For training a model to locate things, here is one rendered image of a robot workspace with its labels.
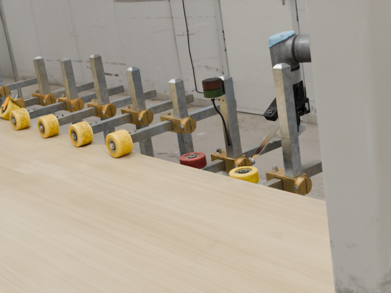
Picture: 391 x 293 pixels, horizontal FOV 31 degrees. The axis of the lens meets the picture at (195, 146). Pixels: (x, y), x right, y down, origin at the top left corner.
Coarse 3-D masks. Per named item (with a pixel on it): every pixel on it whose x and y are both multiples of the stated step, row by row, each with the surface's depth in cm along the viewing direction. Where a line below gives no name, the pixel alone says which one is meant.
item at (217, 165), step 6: (258, 144) 232; (270, 144) 233; (276, 144) 234; (246, 150) 228; (252, 150) 228; (264, 150) 231; (270, 150) 233; (246, 156) 227; (252, 156) 228; (210, 162) 221; (216, 162) 220; (222, 162) 221; (204, 168) 216; (210, 168) 218; (216, 168) 220; (222, 168) 221
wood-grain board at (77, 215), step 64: (0, 128) 293; (0, 192) 210; (64, 192) 201; (128, 192) 193; (192, 192) 186; (256, 192) 179; (0, 256) 164; (64, 256) 158; (128, 256) 153; (192, 256) 148; (256, 256) 144; (320, 256) 140
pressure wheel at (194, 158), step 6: (180, 156) 216; (186, 156) 216; (192, 156) 214; (198, 156) 213; (204, 156) 213; (180, 162) 214; (186, 162) 212; (192, 162) 211; (198, 162) 212; (204, 162) 213; (198, 168) 212
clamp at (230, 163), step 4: (224, 152) 225; (212, 156) 225; (216, 156) 223; (220, 156) 222; (224, 156) 221; (240, 156) 219; (244, 156) 219; (212, 160) 226; (224, 160) 221; (228, 160) 219; (232, 160) 218; (236, 160) 217; (240, 160) 216; (244, 160) 217; (248, 160) 218; (228, 164) 220; (232, 164) 218; (236, 164) 217; (240, 164) 216; (244, 164) 217; (248, 164) 218; (228, 168) 220; (232, 168) 219; (228, 172) 221
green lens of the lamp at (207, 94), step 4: (220, 88) 209; (204, 92) 210; (208, 92) 209; (212, 92) 208; (216, 92) 209; (220, 92) 209; (204, 96) 211; (208, 96) 209; (212, 96) 209; (216, 96) 209; (220, 96) 209
